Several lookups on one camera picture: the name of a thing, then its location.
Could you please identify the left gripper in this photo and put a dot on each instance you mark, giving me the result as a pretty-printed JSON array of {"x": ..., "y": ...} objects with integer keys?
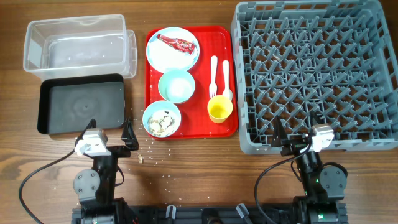
[{"x": 130, "y": 141}]

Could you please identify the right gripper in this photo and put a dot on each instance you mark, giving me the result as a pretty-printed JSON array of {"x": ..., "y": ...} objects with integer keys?
[{"x": 297, "y": 147}]

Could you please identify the food scraps and rice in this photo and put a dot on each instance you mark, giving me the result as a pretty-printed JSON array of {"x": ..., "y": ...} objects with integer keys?
[{"x": 162, "y": 123}]

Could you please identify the light blue bowl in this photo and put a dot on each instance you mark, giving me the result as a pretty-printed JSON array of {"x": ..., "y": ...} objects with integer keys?
[{"x": 160, "y": 105}]

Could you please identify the white plastic spoon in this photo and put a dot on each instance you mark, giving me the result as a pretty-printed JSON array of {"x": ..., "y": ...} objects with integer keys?
[{"x": 227, "y": 91}]

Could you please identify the mint green bowl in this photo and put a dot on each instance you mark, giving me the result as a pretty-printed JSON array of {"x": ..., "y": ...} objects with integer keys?
[{"x": 165, "y": 80}]

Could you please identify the yellow plastic cup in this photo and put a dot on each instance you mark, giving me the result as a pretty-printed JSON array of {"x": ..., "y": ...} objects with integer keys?
[{"x": 219, "y": 108}]

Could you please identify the light blue plate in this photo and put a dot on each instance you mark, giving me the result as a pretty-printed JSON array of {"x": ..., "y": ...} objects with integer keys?
[{"x": 164, "y": 58}]

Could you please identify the white plastic fork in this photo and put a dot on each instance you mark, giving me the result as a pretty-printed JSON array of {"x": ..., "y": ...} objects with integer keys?
[{"x": 213, "y": 86}]

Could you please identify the red snack wrapper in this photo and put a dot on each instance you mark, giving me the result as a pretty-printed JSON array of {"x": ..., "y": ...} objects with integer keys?
[{"x": 181, "y": 45}]

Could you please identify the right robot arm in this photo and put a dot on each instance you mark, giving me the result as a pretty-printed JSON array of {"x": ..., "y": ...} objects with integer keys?
[{"x": 324, "y": 183}]

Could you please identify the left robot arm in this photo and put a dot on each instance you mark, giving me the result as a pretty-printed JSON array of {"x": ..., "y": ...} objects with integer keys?
[{"x": 95, "y": 186}]

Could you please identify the black food waste tray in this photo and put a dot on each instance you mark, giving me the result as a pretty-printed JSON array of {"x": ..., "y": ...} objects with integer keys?
[{"x": 67, "y": 105}]

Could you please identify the grey dishwasher rack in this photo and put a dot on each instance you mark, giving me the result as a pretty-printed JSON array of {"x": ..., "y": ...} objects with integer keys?
[{"x": 332, "y": 58}]

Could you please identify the clear plastic waste bin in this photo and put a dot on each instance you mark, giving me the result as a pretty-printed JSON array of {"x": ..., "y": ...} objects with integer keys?
[{"x": 80, "y": 46}]

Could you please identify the brown food crumb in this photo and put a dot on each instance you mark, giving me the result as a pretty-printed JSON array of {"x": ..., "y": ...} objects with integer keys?
[{"x": 140, "y": 158}]

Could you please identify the red serving tray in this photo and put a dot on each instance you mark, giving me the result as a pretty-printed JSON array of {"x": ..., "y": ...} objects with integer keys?
[{"x": 196, "y": 123}]

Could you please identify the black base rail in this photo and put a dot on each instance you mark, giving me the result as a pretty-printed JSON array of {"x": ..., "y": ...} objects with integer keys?
[{"x": 283, "y": 213}]

